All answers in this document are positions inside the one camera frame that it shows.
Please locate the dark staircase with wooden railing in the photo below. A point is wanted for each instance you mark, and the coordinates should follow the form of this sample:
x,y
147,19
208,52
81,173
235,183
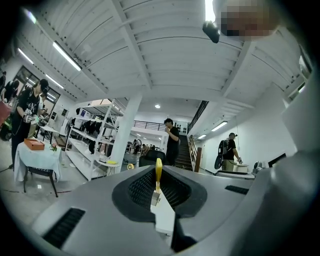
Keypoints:
x,y
183,153

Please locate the round ceiling light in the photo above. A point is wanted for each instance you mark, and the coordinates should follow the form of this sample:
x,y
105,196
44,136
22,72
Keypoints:
x,y
157,106

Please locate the orange flat box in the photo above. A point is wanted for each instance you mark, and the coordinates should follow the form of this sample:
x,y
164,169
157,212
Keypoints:
x,y
33,144

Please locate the small round white table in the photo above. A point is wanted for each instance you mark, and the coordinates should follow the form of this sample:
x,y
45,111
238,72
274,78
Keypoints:
x,y
107,163

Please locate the table with white cloth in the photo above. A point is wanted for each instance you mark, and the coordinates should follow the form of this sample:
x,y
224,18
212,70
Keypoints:
x,y
37,158

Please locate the yellow and white bracket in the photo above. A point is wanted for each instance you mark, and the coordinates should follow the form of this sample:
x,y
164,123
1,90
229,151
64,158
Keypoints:
x,y
163,212

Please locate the white standing air conditioner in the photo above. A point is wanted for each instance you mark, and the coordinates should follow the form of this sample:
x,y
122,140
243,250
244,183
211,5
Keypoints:
x,y
60,120

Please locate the white metal shelving rack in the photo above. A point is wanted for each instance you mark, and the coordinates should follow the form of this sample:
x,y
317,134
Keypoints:
x,y
82,150

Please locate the person's head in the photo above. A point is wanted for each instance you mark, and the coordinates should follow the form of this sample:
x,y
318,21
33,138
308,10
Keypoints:
x,y
246,17

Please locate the small flower bunch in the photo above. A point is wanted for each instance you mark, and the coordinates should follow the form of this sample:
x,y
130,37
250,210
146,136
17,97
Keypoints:
x,y
53,147

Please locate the white square pillar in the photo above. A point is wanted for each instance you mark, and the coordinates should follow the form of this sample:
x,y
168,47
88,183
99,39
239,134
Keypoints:
x,y
126,135

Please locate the small yellow fan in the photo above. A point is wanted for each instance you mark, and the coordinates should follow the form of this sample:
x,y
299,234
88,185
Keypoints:
x,y
130,167

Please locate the black backpack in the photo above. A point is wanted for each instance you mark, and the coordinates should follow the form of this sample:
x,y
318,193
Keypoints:
x,y
219,152

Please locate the long ceiling tube light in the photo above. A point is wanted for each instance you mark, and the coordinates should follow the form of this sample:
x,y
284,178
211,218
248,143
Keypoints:
x,y
66,55
25,55
202,136
54,81
219,126

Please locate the black head-worn camera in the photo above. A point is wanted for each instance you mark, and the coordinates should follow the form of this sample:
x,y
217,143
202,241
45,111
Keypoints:
x,y
211,31

